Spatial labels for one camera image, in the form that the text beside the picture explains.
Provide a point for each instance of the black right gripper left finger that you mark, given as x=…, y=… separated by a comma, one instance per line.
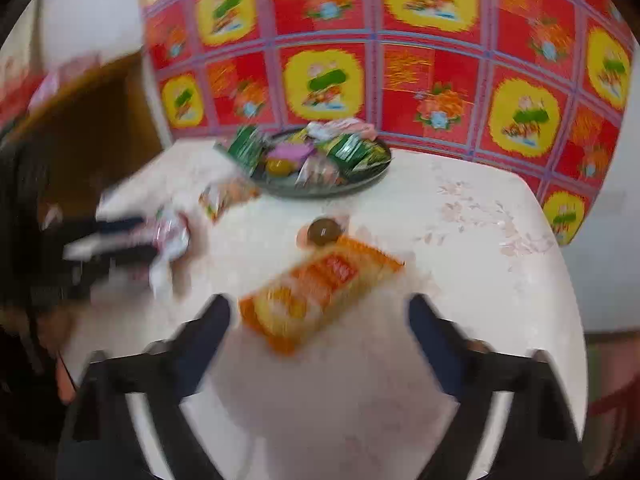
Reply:
x=184, y=359

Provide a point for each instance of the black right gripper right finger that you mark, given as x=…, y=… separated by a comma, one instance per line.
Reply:
x=456, y=361

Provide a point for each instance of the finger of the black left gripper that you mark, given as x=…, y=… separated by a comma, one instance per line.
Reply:
x=124, y=225
x=112, y=252

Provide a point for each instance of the orange cracker packet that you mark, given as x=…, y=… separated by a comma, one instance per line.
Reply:
x=298, y=303

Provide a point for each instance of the brown braised egg pack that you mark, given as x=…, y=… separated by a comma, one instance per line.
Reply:
x=322, y=231

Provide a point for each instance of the green snack packet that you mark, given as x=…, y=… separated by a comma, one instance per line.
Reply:
x=356, y=157

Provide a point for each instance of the small orange white packet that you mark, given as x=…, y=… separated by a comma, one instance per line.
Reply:
x=222, y=195

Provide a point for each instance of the wooden bedside shelf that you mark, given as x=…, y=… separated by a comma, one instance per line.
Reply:
x=97, y=131

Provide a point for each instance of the green packet on plate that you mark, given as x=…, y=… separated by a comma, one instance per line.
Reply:
x=245, y=149

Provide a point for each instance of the dark round snack plate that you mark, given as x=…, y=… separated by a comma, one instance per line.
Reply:
x=319, y=175

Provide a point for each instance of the purple snack packet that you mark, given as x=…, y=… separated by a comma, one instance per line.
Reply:
x=297, y=153

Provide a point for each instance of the pink white jelly pouch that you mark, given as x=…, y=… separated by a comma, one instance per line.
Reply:
x=325, y=131

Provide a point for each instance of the red floral patterned cloth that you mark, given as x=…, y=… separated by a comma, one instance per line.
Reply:
x=536, y=87

